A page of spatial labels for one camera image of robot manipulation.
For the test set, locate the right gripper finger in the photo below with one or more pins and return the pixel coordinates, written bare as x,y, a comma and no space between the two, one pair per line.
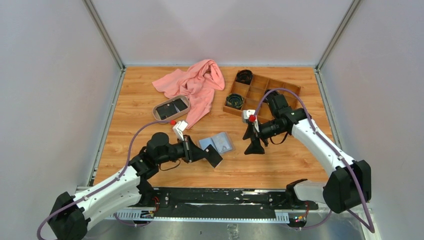
255,147
250,132

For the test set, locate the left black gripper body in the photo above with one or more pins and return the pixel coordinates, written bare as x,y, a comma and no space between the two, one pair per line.
179,150

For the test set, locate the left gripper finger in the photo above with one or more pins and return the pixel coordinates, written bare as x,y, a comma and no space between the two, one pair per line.
192,146
197,154

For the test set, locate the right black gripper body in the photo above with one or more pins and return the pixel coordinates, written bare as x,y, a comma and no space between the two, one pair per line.
270,128

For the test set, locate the black VIP credit card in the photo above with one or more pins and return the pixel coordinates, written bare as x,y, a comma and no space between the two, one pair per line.
212,156

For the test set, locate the pink card holder wallet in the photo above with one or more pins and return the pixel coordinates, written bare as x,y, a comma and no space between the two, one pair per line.
203,143

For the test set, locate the beige oval card tray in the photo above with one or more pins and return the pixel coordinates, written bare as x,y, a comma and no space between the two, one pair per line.
184,98

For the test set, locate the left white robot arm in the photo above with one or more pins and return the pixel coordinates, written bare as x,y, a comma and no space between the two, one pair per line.
72,216

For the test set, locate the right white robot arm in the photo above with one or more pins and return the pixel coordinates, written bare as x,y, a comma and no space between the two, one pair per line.
349,181

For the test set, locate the white VIP card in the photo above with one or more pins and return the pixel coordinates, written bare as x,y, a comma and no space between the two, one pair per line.
222,143

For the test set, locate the rolled belt front left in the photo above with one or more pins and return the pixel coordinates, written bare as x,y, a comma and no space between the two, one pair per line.
234,101

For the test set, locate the rolled belt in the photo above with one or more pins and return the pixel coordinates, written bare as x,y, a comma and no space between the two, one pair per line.
244,76
234,101

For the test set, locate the wooden divided tray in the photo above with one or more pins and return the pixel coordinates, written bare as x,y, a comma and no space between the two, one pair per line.
254,92

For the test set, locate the rolled belt back left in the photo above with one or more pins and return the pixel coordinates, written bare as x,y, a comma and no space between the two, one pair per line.
244,76

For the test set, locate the pink cloth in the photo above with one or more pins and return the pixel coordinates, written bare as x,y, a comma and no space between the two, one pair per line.
198,84

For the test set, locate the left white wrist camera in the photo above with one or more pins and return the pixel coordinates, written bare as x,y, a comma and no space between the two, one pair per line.
179,128

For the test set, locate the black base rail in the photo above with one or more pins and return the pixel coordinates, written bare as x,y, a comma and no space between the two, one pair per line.
221,205

